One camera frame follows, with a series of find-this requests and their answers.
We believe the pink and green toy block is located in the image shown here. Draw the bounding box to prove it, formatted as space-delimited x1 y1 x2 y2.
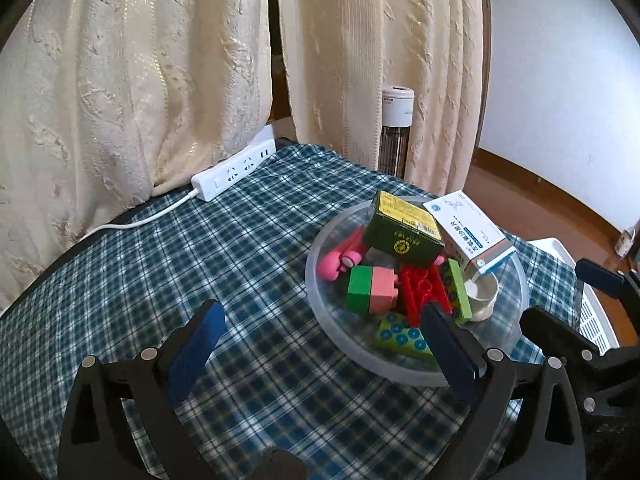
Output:
346 265 401 317

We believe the white cup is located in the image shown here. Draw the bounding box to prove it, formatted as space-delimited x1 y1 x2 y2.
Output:
462 272 500 323

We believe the red toy brick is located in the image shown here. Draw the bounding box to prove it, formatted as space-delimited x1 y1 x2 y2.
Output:
398 262 451 331

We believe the white tower heater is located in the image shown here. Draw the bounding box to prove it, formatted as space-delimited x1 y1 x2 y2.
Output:
377 85 416 178

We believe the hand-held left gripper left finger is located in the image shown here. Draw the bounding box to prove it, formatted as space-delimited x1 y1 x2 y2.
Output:
57 299 228 480

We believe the clear plastic bowl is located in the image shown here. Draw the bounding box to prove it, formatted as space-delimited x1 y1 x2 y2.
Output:
305 195 531 387

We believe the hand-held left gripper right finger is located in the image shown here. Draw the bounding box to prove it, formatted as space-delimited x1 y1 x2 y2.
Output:
419 301 588 480

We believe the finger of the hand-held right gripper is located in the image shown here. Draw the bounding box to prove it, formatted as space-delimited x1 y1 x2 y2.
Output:
575 257 640 313
520 305 640 418

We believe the white and blue medicine box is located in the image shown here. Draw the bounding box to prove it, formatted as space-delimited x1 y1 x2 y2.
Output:
422 190 517 283

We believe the white plastic basket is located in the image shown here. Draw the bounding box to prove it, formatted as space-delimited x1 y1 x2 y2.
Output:
527 237 621 356

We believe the green block with blue dots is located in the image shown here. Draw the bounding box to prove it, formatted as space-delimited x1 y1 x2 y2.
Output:
439 258 473 325
376 312 436 361

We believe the white power strip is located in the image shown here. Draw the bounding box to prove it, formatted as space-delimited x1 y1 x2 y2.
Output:
191 124 277 202

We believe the blue plaid tablecloth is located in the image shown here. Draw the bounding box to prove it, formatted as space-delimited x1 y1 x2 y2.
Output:
0 141 586 480

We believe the cream patterned curtain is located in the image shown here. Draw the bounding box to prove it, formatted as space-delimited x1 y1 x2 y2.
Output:
0 0 276 311

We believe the white power cable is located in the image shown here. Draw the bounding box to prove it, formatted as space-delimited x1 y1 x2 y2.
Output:
65 187 201 246

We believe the cream textured curtain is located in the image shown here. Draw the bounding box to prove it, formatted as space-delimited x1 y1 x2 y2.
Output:
274 0 493 196

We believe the dark green medicine box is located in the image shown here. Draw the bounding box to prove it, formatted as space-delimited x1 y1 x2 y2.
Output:
361 190 446 268

